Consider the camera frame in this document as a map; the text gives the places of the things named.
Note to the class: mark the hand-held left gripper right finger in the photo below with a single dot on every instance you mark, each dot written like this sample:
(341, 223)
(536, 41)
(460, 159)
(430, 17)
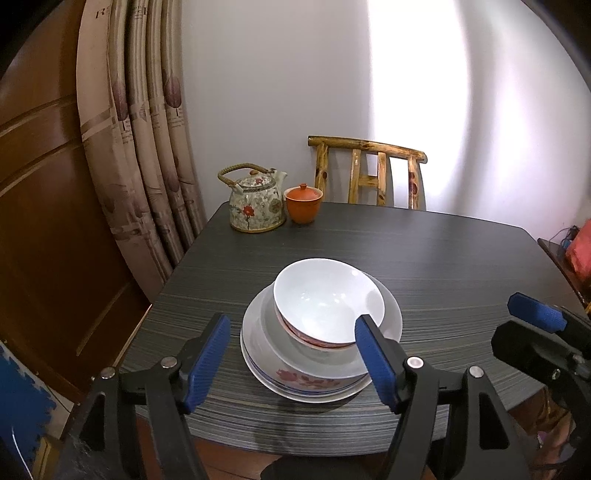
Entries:
(376, 364)

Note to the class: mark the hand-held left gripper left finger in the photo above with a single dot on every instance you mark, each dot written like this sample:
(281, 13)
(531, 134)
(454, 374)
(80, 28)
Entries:
(205, 364)

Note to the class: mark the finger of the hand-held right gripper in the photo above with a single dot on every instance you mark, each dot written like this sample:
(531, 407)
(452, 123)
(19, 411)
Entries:
(538, 311)
(526, 346)

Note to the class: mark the medium white floral bowl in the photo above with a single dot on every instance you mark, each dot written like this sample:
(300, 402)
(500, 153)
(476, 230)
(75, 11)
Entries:
(318, 346)

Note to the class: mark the large pale blue bowl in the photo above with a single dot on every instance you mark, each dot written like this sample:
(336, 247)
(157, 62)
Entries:
(258, 332)

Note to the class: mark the large white floral plate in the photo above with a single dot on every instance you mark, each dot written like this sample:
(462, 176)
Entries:
(323, 398)

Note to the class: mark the blue-rimmed floral plate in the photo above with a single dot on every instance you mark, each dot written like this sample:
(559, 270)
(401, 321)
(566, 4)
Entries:
(286, 390)

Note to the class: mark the small pink patterned bowl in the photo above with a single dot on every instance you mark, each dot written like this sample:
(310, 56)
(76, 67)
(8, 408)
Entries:
(323, 295)

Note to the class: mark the dark side table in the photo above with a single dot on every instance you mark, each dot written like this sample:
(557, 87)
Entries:
(554, 254)

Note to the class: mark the red plastic bag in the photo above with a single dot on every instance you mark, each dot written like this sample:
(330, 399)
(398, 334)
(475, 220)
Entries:
(581, 249)

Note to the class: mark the floral ceramic teapot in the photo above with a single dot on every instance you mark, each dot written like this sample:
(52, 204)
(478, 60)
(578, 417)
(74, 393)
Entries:
(254, 207)

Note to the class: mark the orange lidded cup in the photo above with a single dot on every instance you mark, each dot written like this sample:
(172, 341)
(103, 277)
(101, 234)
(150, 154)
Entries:
(302, 205)

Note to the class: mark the blue foam mat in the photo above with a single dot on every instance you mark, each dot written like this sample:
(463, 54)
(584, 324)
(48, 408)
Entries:
(23, 401)

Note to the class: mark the wooden chair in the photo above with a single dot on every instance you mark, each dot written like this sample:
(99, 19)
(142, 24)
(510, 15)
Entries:
(364, 145)

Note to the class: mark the brown wooden door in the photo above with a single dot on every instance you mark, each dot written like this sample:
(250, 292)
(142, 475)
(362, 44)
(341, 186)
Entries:
(46, 207)

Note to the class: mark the beige patterned curtain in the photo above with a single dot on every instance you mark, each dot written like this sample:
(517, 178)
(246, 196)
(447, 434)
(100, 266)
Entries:
(138, 138)

